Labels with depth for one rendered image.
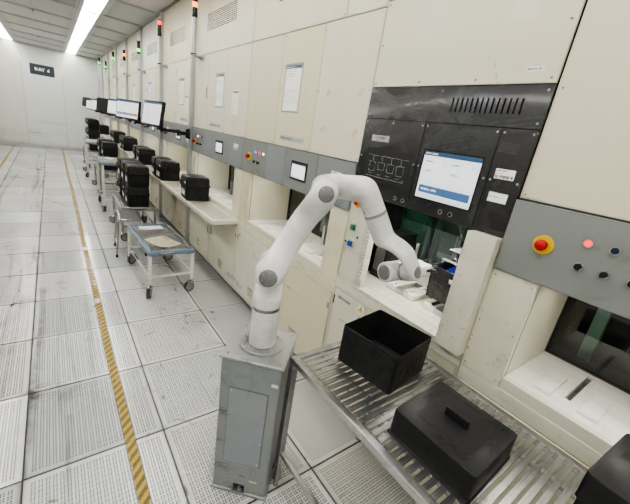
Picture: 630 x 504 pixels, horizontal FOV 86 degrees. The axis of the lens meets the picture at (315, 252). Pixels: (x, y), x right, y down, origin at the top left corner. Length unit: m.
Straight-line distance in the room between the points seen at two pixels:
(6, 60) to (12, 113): 1.47
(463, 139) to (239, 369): 1.34
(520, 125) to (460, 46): 0.44
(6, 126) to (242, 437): 13.67
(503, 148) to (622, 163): 0.36
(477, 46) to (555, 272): 0.92
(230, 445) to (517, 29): 2.05
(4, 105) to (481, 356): 14.31
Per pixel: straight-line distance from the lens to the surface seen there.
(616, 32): 1.51
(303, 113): 2.48
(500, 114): 1.56
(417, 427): 1.23
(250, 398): 1.59
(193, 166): 4.59
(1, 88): 14.62
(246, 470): 1.90
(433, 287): 1.93
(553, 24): 1.58
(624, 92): 1.45
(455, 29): 1.77
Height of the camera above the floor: 1.66
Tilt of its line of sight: 18 degrees down
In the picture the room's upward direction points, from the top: 9 degrees clockwise
